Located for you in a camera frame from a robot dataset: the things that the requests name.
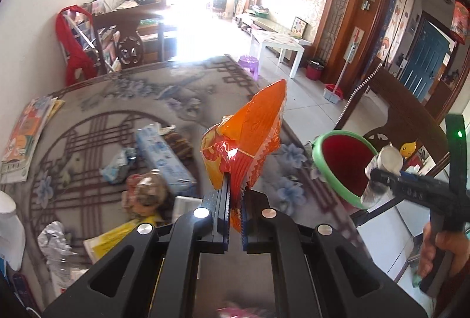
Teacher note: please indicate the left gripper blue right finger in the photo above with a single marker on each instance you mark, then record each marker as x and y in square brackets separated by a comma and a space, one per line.
[247, 216]

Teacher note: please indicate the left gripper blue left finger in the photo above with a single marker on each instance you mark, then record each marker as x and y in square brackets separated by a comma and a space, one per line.
[222, 214]

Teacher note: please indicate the orange snack wrapper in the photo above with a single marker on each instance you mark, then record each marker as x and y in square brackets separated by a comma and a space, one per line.
[240, 144]

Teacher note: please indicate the pink snack wrapper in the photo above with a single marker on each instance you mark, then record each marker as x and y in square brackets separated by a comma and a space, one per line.
[238, 312]

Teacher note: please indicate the white paper cup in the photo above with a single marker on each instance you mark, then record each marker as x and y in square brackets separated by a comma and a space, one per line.
[389, 160]

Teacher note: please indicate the brown snack wrapper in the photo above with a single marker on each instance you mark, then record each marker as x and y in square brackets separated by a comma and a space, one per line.
[145, 193]

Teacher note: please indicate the light blue plastic wrapper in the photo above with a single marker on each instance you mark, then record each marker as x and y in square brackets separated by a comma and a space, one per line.
[117, 170]

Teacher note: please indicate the green rimmed red trash bin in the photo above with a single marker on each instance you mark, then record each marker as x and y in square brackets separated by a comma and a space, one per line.
[341, 158]

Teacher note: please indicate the yellow toy duck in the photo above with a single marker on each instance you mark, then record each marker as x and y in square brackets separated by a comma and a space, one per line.
[408, 149]

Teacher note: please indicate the dark wooden chair near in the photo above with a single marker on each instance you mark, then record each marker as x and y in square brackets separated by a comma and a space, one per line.
[407, 121]

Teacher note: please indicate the dark wooden chair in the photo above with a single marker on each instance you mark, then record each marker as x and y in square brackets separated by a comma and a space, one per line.
[130, 48]
[407, 121]

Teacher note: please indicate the brown cigarette pack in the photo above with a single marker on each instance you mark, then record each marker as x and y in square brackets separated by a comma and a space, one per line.
[178, 143]

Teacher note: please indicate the blue tissue box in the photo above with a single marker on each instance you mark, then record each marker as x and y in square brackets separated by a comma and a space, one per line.
[158, 155]

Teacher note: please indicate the yellow carton box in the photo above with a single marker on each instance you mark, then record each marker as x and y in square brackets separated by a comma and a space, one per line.
[97, 247]

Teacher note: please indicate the floral grey tablecloth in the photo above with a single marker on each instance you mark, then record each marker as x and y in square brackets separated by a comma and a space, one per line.
[100, 116]

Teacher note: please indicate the red dustpan with broom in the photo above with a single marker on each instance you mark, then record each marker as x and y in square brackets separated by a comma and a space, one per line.
[333, 93]

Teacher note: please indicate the purple plastic stool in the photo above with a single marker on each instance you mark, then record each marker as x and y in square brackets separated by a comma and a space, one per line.
[249, 64]

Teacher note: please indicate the blue entrance door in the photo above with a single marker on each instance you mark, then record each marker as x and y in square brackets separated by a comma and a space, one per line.
[425, 60]

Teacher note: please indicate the small red waste bin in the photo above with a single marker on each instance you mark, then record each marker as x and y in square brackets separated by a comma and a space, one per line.
[314, 70]

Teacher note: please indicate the crumpled silver foil wrapper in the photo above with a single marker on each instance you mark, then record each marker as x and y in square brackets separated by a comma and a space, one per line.
[56, 249]

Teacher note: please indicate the white coffee table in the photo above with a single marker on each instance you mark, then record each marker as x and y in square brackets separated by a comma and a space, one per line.
[283, 43]

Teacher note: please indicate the dark wooden chair far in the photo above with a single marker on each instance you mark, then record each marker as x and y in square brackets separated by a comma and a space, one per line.
[130, 48]

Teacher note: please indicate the white appliance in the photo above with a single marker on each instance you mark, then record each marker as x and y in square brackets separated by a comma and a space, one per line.
[12, 233]

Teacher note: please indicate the stack of magazines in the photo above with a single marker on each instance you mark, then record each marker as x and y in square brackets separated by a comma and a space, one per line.
[18, 154]

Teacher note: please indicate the red fabric bag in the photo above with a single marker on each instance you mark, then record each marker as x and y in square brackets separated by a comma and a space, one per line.
[78, 59]

